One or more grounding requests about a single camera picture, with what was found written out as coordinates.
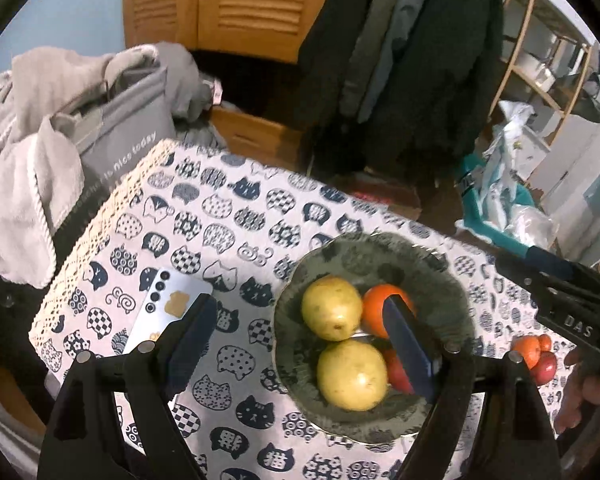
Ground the wooden louvred wardrobe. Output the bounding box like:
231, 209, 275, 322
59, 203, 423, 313
122, 0, 351, 66

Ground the medium orange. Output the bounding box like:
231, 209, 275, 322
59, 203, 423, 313
511, 336, 542, 370

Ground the grey jacket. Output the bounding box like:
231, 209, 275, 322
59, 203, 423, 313
340, 0, 438, 121

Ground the black hooded coat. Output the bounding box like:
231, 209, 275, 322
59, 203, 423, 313
395, 0, 506, 181

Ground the wooden drawer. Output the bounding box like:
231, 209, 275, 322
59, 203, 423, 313
210, 105, 306, 171

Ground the white smartphone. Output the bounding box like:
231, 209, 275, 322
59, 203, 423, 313
121, 266, 215, 356

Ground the olive green bag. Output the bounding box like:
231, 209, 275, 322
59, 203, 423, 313
570, 94, 600, 123

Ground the cardboard box red label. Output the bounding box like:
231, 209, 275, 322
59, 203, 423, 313
352, 172, 423, 211

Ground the printed plastic bag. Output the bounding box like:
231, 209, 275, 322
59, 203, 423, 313
480, 100, 536, 226

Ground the yellow pear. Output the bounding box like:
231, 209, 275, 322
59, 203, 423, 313
301, 276, 364, 342
316, 339, 390, 412

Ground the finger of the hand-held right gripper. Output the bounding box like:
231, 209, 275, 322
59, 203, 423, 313
524, 245, 588, 278
495, 252, 600, 311

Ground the cat print tablecloth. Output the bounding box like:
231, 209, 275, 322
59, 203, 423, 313
29, 139, 581, 480

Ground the bamboo rack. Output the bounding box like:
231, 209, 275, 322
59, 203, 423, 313
490, 0, 596, 121

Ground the teal basket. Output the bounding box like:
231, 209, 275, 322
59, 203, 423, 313
455, 157, 541, 256

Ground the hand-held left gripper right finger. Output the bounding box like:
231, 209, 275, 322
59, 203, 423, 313
382, 296, 563, 480

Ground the red apple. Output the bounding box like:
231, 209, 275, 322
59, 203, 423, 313
380, 346, 416, 395
530, 351, 557, 386

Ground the grey tote bag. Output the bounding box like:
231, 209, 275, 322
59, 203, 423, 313
50, 65, 181, 251

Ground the green glass bowl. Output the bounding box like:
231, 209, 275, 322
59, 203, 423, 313
272, 232, 476, 445

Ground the dark grey garment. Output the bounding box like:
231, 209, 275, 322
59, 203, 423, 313
152, 42, 216, 123

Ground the clear plastic bag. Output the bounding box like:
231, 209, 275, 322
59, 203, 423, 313
505, 205, 561, 248

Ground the large orange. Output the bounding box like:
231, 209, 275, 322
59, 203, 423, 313
362, 284, 417, 339

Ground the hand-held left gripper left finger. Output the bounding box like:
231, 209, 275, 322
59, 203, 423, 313
37, 294, 218, 480

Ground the person's right hand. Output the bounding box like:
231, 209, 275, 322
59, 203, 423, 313
554, 349, 600, 434

